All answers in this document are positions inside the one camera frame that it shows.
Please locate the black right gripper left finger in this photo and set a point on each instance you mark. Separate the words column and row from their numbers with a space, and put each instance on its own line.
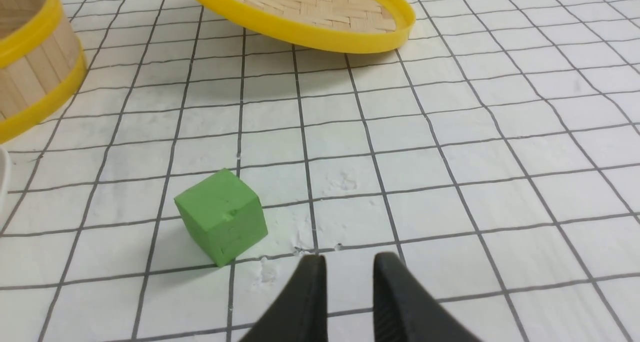
column 300, row 312

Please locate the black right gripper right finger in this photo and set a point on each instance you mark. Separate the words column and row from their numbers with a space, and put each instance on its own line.
column 404, row 312

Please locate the green cube block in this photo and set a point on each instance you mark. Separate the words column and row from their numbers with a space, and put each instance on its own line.
column 223, row 215

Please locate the white grid-pattern tablecloth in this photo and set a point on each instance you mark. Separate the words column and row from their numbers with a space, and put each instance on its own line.
column 497, row 152

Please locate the yellow-rimmed bamboo steamer lid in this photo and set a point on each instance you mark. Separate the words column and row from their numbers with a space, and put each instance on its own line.
column 343, row 26

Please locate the yellow-rimmed bamboo steamer basket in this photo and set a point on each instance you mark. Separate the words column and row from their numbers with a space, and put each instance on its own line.
column 42, row 63

